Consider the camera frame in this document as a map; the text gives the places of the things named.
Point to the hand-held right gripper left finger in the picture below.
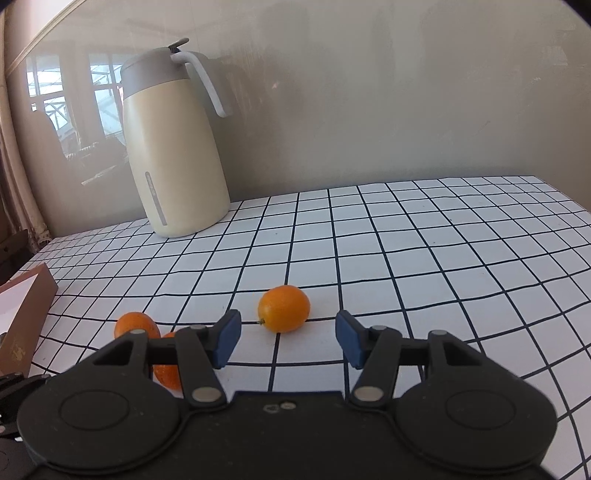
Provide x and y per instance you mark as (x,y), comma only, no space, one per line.
(227,339)

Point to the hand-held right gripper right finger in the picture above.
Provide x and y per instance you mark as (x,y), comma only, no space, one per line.
(348,339)

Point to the small oval kumquat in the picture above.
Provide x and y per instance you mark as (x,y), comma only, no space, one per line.
(284,308)

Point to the white tray box brown sides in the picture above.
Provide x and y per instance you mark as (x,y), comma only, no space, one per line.
(27,314)

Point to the round orange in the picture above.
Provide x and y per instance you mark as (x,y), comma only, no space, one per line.
(131,323)
(165,374)

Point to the white black checked tablecloth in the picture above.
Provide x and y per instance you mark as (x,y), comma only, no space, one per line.
(438,258)

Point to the cream thermos jug grey lid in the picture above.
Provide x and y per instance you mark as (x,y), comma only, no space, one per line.
(171,152)

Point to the beige curtain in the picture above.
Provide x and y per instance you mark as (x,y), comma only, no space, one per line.
(18,184)

